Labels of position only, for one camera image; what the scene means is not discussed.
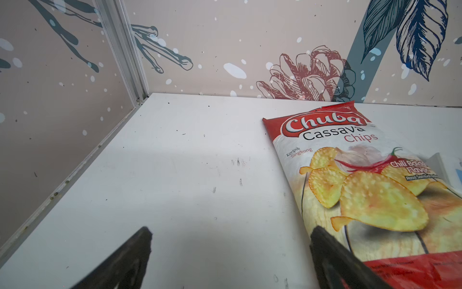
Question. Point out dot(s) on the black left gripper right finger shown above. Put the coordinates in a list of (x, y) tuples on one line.
[(337, 268)]

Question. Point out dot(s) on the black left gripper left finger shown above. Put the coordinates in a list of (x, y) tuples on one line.
[(125, 268)]

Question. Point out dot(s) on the red Chuba cassava chips bag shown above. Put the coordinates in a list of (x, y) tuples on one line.
[(380, 201)]

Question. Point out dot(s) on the white long power strip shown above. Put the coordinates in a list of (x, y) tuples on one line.
[(449, 169)]

